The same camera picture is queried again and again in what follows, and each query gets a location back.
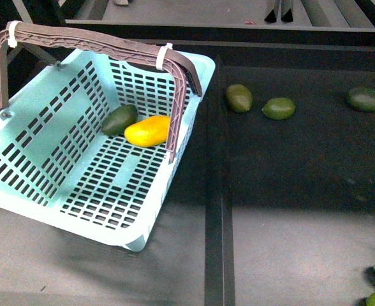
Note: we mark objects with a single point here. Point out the black fruit display bin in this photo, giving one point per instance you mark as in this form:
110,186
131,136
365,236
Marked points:
260,211

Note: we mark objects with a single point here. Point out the white zip tie left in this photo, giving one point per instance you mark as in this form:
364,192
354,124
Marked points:
12,42

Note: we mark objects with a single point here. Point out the light blue plastic basket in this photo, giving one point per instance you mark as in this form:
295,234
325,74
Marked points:
57,167

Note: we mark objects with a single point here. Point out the white zip tie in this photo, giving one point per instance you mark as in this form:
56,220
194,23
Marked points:
12,42
161,55

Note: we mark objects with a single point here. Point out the green avocado on shelf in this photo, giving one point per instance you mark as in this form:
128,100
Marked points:
238,98
279,108
361,99

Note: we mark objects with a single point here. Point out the yellow mango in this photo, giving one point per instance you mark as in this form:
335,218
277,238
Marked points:
149,132

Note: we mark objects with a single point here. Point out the white zip tie right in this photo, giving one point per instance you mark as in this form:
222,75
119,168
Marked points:
161,55

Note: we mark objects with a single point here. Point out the dark green avocado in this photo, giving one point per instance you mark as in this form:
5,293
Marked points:
118,120

